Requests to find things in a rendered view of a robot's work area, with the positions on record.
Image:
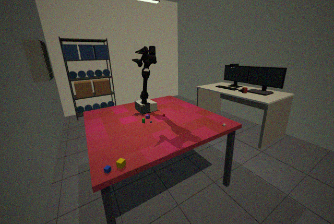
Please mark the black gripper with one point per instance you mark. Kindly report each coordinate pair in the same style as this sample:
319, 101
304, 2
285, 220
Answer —
145, 52

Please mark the yellow cube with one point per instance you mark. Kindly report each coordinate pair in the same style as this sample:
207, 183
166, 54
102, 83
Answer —
121, 163

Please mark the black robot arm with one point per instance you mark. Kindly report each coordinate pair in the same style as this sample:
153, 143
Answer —
145, 74

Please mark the small blue block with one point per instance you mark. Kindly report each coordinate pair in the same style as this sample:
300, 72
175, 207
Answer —
107, 169

